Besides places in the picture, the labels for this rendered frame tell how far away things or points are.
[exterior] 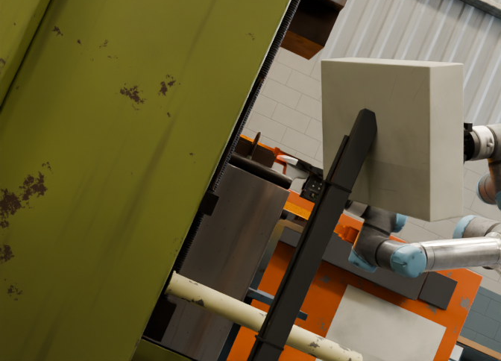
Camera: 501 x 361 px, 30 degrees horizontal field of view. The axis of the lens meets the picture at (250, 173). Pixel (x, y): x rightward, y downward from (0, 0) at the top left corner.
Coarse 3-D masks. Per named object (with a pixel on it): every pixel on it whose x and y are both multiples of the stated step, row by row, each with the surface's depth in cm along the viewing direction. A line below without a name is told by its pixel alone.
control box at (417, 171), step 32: (352, 64) 182; (384, 64) 173; (416, 64) 167; (448, 64) 165; (352, 96) 183; (384, 96) 174; (416, 96) 166; (448, 96) 165; (384, 128) 176; (416, 128) 167; (448, 128) 166; (384, 160) 177; (416, 160) 169; (448, 160) 167; (352, 192) 187; (384, 192) 178; (416, 192) 170; (448, 192) 168
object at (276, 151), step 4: (244, 136) 233; (252, 140) 233; (260, 144) 234; (268, 148) 234; (272, 148) 234; (276, 148) 233; (276, 152) 233; (280, 152) 234; (284, 152) 234; (276, 156) 233; (288, 156) 234; (292, 156) 235; (276, 160) 234; (280, 160) 234; (300, 160) 235; (280, 164) 237; (284, 164) 234
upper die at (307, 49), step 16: (304, 0) 225; (304, 16) 225; (320, 16) 226; (336, 16) 226; (288, 32) 227; (304, 32) 225; (320, 32) 225; (288, 48) 243; (304, 48) 235; (320, 48) 229
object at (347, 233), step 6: (288, 204) 269; (294, 210) 270; (300, 210) 270; (306, 210) 271; (306, 216) 271; (336, 228) 272; (342, 228) 273; (348, 228) 272; (354, 228) 274; (342, 234) 272; (348, 234) 274; (354, 234) 274; (348, 240) 273; (354, 240) 274
